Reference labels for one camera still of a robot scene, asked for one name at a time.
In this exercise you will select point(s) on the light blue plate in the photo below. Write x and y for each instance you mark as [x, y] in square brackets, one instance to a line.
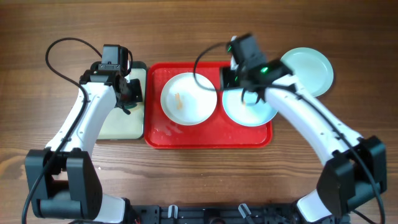
[242, 108]

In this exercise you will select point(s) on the green and yellow sponge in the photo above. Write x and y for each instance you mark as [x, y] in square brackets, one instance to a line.
[132, 107]

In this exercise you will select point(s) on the green plate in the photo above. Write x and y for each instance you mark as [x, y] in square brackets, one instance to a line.
[312, 68]

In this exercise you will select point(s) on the white plate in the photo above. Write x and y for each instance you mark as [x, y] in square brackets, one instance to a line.
[188, 99]

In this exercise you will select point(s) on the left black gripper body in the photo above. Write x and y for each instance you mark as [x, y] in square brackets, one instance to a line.
[133, 95]

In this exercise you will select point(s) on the red plastic tray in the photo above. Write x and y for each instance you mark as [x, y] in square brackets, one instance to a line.
[218, 131]

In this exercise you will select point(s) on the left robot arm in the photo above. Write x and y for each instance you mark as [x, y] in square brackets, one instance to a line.
[62, 180]

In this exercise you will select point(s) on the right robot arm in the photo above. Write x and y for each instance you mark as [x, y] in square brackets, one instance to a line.
[354, 168]

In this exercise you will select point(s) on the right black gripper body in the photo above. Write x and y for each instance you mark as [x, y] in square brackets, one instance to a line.
[230, 78]

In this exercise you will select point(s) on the black tray with water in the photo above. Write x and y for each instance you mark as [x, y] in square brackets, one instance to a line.
[121, 126]

